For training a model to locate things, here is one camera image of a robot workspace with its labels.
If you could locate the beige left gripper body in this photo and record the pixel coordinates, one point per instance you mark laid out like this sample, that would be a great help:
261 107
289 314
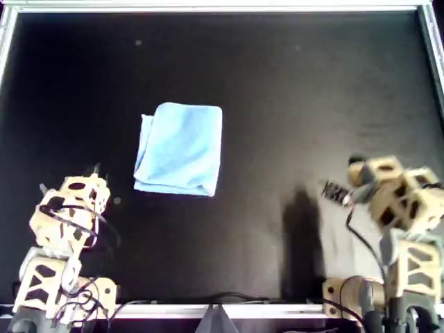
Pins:
97 194

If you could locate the grey right camera bracket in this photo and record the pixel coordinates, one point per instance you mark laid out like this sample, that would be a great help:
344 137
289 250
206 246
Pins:
366 189

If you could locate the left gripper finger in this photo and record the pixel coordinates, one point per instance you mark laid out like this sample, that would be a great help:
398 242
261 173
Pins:
96 170
107 179

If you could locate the beige right robot arm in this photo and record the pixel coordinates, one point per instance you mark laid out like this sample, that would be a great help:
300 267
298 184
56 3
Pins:
333 295

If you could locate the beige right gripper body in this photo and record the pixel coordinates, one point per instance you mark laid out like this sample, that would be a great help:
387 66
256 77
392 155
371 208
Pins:
395 178

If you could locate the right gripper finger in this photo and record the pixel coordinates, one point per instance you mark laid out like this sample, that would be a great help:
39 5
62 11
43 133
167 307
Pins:
354 171

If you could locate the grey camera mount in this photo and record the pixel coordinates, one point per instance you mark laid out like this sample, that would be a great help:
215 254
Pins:
216 320

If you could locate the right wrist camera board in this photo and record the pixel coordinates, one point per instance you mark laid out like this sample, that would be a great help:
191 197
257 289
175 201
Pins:
333 191

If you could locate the beige left robot arm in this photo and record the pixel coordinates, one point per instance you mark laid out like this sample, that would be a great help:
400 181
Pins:
104 291

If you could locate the aluminium table frame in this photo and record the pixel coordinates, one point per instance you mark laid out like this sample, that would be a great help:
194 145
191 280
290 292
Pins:
222 6

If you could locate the light blue microfibre cloth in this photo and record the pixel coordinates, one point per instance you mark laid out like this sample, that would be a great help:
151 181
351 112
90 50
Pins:
180 149

